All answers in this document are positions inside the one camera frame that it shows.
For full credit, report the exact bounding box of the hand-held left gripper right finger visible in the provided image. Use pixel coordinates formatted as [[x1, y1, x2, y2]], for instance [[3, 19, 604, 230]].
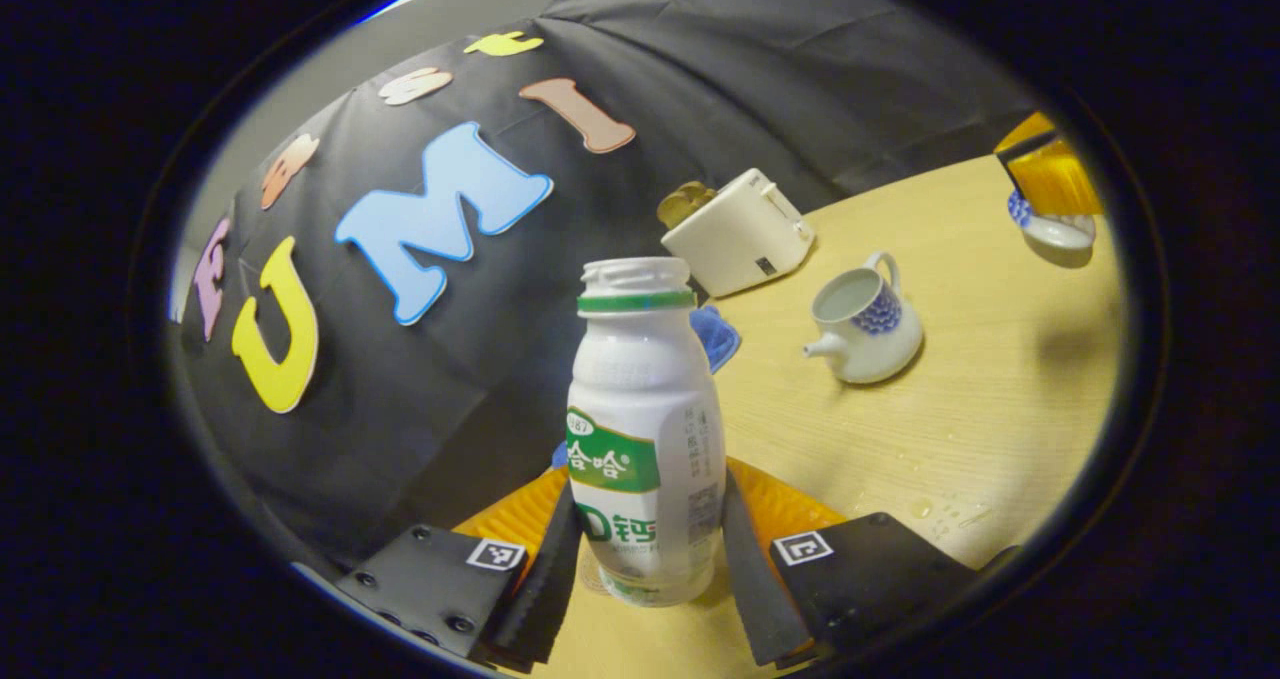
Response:
[[720, 457, 1016, 668]]

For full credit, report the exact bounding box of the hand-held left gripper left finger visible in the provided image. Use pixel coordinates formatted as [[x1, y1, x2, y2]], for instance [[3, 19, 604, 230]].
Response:
[[335, 464, 583, 672]]

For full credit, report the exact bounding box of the white green water bottle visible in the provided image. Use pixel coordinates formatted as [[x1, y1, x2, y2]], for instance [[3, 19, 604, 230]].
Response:
[[566, 257, 727, 608]]

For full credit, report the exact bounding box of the white blue-patterned teacup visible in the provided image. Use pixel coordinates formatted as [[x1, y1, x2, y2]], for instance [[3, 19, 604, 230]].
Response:
[[803, 251, 924, 385]]

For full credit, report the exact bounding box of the black backdrop cloth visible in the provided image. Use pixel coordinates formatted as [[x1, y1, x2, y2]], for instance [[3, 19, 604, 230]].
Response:
[[170, 0, 1041, 570]]

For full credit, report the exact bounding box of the blue towel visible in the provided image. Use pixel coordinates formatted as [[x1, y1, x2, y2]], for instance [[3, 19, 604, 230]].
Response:
[[552, 304, 743, 470]]

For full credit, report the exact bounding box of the white toaster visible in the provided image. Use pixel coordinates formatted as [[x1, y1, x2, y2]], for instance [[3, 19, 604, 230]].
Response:
[[660, 168, 816, 298]]

